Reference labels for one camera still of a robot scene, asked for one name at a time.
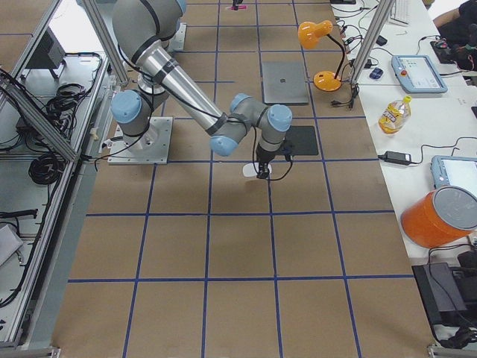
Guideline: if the pink marker pen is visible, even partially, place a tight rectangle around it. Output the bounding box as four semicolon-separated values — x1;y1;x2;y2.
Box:
230;4;247;10

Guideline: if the white computer mouse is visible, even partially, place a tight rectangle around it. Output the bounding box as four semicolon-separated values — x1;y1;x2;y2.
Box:
242;163;272;179

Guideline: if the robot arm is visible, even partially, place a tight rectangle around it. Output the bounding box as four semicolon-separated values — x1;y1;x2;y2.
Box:
112;1;292;179

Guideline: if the black mousepad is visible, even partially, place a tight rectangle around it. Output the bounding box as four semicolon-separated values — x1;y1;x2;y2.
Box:
285;125;319;156

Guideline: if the silver closed laptop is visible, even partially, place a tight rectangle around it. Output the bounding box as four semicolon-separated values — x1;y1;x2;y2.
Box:
262;61;309;105

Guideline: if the orange desk lamp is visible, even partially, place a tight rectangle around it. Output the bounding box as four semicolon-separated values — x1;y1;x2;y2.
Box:
297;20;346;93

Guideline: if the black power adapter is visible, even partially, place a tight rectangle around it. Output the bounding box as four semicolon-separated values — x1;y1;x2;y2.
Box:
378;151;412;166

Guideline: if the yellow drink bottle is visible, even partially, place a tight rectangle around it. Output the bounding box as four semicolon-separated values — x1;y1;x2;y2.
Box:
378;95;412;134

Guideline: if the dark blue small pouch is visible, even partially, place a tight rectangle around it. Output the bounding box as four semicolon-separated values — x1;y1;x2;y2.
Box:
369;67;384;80

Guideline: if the white keyboard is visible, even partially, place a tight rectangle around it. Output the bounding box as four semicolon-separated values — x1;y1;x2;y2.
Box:
388;0;410;26

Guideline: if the blue teach pendant far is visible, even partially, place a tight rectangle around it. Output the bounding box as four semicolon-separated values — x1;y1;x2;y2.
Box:
391;55;448;94

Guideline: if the blue teach pendant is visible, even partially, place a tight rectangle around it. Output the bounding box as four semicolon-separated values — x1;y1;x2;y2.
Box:
431;156;477;195
391;55;448;94

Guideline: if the orange bucket with grey lid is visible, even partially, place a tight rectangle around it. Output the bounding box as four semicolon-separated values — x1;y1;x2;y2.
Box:
400;186;476;248

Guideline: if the blue teach pendant near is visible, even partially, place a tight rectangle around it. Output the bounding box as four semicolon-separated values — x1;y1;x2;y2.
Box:
431;156;477;195

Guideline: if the black box on table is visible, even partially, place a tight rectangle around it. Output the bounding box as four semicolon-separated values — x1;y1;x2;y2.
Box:
412;263;467;324

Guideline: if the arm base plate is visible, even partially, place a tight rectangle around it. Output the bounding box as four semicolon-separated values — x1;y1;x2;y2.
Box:
162;22;187;53
107;117;174;165

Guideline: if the lamp power cable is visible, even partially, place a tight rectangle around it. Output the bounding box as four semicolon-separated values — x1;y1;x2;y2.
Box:
329;59;361;111

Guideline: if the aluminium frame post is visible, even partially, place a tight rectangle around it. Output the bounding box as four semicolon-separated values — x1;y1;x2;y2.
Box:
350;0;394;85

